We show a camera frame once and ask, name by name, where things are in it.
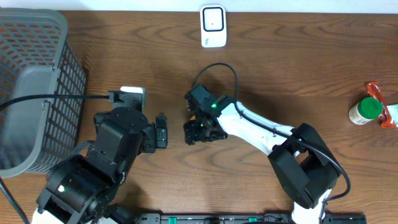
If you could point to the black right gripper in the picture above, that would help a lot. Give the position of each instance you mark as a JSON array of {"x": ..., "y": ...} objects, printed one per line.
[{"x": 191, "y": 134}]

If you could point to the green tissue pack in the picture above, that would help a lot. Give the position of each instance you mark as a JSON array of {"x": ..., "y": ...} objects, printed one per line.
[{"x": 393, "y": 110}]

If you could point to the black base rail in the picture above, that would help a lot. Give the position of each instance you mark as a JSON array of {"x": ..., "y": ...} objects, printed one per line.
[{"x": 233, "y": 218}]

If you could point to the orange chocolate bar wrapper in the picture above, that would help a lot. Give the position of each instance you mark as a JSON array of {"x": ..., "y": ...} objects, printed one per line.
[{"x": 385, "y": 117}]

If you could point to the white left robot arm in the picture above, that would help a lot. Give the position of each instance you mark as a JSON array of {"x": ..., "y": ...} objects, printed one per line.
[{"x": 81, "y": 189}]

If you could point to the white barcode scanner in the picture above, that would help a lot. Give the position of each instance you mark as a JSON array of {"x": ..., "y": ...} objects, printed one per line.
[{"x": 213, "y": 26}]

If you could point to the grey plastic mesh basket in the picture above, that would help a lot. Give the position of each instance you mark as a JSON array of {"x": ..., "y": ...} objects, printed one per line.
[{"x": 37, "y": 59}]

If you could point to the green cap bottle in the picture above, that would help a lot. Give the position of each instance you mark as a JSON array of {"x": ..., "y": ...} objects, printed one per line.
[{"x": 365, "y": 111}]

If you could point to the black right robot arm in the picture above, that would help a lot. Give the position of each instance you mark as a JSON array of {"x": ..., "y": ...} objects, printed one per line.
[{"x": 303, "y": 164}]

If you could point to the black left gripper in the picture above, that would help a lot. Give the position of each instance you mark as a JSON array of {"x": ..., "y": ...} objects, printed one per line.
[{"x": 153, "y": 131}]

